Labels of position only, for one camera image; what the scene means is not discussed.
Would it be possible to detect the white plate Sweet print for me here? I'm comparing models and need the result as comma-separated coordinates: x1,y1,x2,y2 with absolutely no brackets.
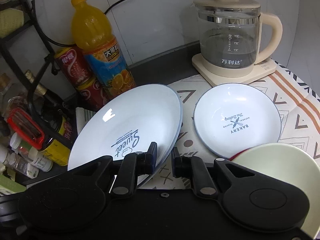
68,84,183,171

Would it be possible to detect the pale green bowl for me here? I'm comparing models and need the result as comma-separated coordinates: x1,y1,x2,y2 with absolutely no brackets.
233,143,320,238

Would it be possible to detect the red rimmed plate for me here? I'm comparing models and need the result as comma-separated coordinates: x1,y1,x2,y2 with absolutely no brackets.
229,148,251,161

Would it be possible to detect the white plate Bakery print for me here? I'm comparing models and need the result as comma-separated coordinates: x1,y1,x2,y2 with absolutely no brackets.
193,83,281,159

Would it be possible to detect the folded striped cloth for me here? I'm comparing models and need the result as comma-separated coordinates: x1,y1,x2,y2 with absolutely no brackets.
75,107,96,135

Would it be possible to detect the red drink can lower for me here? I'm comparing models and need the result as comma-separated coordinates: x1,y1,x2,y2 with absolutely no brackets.
76,76,109,111

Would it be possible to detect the orange juice bottle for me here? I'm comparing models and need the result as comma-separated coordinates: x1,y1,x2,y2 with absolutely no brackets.
71,0,136,99

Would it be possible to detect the cream kettle base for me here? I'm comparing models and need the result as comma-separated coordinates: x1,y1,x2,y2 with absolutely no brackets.
192,54,277,87

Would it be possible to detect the yellow label sauce bottle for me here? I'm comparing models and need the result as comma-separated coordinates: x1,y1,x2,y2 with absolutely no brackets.
34,84,73,166

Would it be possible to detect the white cap seasoning jar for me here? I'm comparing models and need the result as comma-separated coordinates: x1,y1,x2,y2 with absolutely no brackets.
27,147,53,172

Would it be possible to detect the glass electric kettle cream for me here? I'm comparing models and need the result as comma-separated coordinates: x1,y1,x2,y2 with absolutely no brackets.
194,0,283,69

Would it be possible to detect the green carton box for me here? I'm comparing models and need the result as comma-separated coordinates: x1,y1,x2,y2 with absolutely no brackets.
0,174,27,196

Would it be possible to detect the yellow sponge on rack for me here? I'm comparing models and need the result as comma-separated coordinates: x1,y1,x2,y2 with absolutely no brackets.
0,8,24,38

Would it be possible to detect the black wire spice rack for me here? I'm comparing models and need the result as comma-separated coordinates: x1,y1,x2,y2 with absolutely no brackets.
1,0,77,148

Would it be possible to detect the black power cable left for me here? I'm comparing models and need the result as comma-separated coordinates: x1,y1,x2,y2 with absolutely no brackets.
30,0,157,48

